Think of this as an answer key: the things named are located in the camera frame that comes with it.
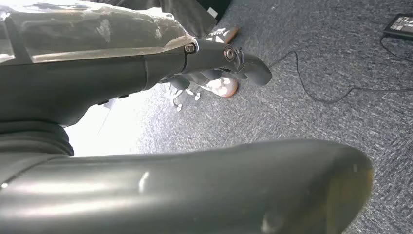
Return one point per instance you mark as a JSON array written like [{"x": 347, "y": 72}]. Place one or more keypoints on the black power adapter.
[{"x": 400, "y": 25}]

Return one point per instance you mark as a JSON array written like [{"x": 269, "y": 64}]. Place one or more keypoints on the ribbed grey left arm sleeve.
[{"x": 32, "y": 139}]

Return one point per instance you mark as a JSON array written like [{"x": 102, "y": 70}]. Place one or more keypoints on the clear plastic film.
[{"x": 96, "y": 32}]

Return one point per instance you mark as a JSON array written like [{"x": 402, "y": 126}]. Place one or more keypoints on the white shoe orange sole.
[
  {"x": 222, "y": 34},
  {"x": 224, "y": 87}
]

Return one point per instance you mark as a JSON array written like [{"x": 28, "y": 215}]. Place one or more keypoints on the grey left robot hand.
[{"x": 96, "y": 80}]

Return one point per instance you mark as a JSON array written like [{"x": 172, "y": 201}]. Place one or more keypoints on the person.
[{"x": 193, "y": 13}]

